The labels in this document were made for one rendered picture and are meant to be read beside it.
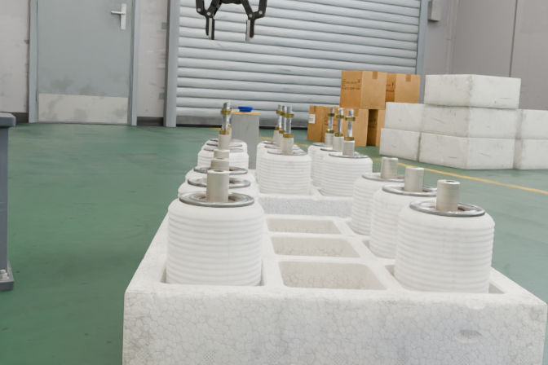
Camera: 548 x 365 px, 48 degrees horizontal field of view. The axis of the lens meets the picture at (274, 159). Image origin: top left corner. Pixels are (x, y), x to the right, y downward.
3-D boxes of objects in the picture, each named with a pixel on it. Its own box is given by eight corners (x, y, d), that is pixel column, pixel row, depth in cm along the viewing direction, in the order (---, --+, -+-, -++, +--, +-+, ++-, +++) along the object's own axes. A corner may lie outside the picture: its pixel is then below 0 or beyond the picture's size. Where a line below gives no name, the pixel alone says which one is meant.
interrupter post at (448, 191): (439, 214, 62) (441, 182, 62) (430, 210, 65) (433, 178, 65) (461, 215, 63) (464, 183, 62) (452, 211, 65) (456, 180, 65)
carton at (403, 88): (417, 111, 515) (420, 74, 512) (394, 110, 505) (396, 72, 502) (396, 109, 542) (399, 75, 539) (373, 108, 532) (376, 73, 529)
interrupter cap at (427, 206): (422, 218, 60) (422, 211, 60) (399, 204, 67) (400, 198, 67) (497, 222, 60) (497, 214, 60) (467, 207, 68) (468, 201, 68)
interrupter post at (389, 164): (382, 182, 86) (383, 158, 86) (377, 179, 88) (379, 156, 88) (399, 182, 86) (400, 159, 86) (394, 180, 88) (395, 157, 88)
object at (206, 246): (156, 394, 59) (163, 207, 57) (166, 353, 68) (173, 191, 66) (257, 397, 59) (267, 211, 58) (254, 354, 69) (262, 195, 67)
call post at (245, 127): (225, 235, 157) (231, 112, 153) (225, 230, 164) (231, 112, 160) (253, 236, 157) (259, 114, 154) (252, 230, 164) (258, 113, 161)
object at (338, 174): (336, 240, 127) (342, 153, 125) (376, 249, 121) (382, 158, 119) (307, 247, 120) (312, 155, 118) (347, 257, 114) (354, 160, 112)
